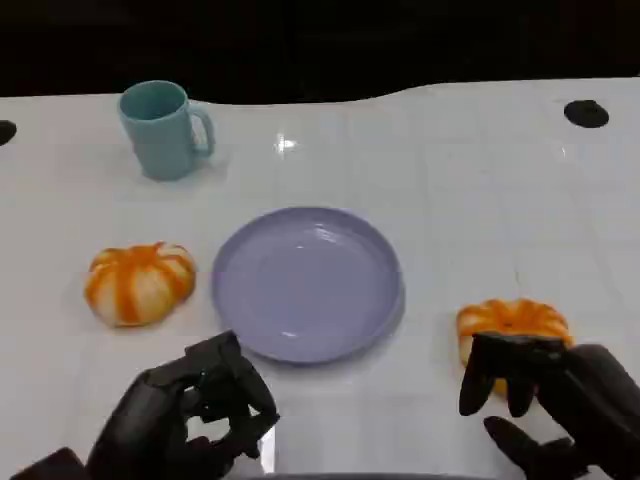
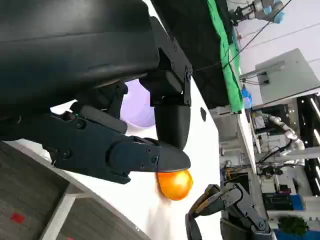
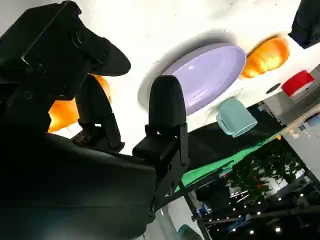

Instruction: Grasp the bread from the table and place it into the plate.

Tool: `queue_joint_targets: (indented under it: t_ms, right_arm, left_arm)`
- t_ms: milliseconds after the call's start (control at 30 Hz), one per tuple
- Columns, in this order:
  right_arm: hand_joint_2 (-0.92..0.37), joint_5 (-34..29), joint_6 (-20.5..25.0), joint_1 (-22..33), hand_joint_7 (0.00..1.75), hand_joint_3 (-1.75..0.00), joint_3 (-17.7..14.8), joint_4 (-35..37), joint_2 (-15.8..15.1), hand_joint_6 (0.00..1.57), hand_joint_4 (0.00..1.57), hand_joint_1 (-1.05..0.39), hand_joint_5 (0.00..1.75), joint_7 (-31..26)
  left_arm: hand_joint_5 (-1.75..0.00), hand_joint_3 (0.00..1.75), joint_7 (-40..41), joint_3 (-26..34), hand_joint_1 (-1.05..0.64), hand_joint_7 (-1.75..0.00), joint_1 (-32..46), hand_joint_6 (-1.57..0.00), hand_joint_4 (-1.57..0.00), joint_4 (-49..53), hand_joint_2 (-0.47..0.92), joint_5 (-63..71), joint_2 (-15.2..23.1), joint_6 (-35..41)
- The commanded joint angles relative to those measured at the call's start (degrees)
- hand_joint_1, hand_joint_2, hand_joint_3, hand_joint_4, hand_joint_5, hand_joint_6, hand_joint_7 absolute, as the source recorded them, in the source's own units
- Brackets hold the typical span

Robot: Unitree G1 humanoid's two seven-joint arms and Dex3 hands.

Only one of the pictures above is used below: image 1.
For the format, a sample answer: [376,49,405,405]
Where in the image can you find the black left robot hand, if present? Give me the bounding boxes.
[87,329,281,480]

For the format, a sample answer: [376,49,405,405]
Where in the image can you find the orange and white bread roll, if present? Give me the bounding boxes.
[83,241,197,329]
[456,298,574,400]

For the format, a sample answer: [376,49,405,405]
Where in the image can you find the pale green mug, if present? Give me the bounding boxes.
[117,79,217,182]

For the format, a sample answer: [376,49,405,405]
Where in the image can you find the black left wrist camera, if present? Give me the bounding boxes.
[9,447,90,480]

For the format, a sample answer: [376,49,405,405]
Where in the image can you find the dark robot torso edge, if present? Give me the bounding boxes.
[269,471,461,480]

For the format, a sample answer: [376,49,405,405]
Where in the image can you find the lilac plate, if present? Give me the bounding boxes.
[210,206,406,366]

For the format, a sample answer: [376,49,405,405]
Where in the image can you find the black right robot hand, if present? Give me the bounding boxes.
[458,332,640,480]

